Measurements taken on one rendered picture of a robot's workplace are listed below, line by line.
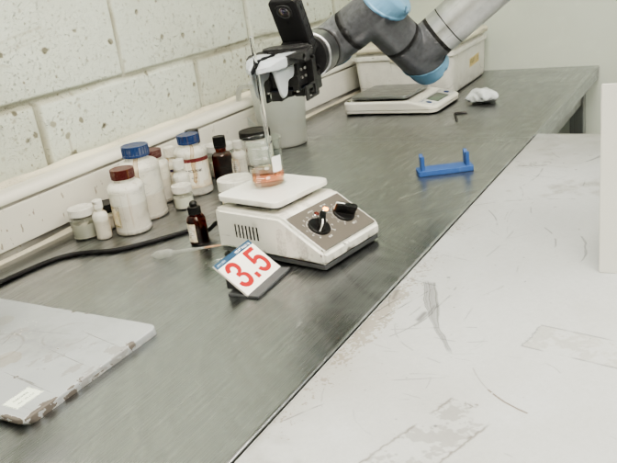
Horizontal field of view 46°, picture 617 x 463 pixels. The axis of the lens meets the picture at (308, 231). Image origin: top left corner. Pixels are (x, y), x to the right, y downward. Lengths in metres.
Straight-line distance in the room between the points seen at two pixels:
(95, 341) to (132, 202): 0.39
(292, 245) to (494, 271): 0.27
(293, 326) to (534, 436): 0.31
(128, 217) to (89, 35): 0.38
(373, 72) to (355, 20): 0.85
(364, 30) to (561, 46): 1.17
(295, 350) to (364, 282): 0.17
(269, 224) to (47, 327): 0.31
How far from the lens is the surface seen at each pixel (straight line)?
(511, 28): 2.37
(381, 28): 1.26
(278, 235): 0.98
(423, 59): 1.32
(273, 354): 0.78
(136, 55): 1.51
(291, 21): 1.14
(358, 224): 1.01
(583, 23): 2.33
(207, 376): 0.77
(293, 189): 1.02
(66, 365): 0.84
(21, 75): 1.32
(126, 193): 1.21
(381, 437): 0.64
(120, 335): 0.87
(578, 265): 0.94
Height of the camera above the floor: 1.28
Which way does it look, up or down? 20 degrees down
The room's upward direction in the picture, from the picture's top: 8 degrees counter-clockwise
